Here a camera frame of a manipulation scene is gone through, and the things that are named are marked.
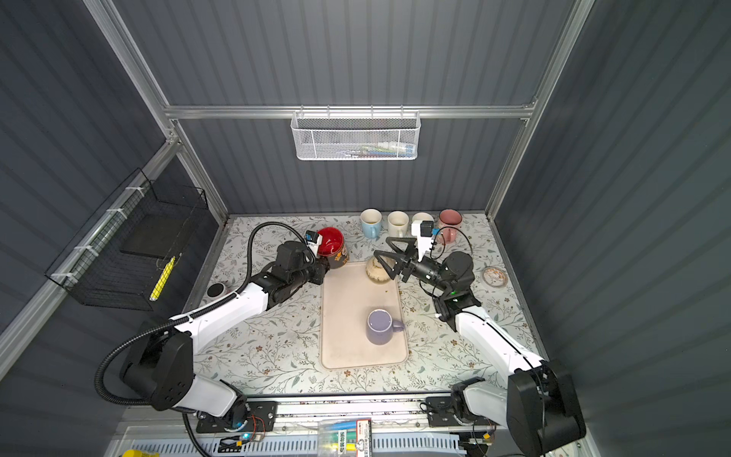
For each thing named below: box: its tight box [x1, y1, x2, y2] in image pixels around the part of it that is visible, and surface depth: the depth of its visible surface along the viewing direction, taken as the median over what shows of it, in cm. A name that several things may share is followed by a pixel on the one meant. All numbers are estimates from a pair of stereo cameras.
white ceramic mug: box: [387, 210, 411, 239], surface depth 108 cm
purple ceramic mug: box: [365, 308, 405, 346], surface depth 84 cm
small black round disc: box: [206, 282, 226, 299], surface depth 93 cm
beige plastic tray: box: [319, 260, 409, 370], surface depth 93 cm
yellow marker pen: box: [148, 255, 177, 302], surface depth 70 cm
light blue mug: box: [359, 208, 382, 239], surface depth 108 cm
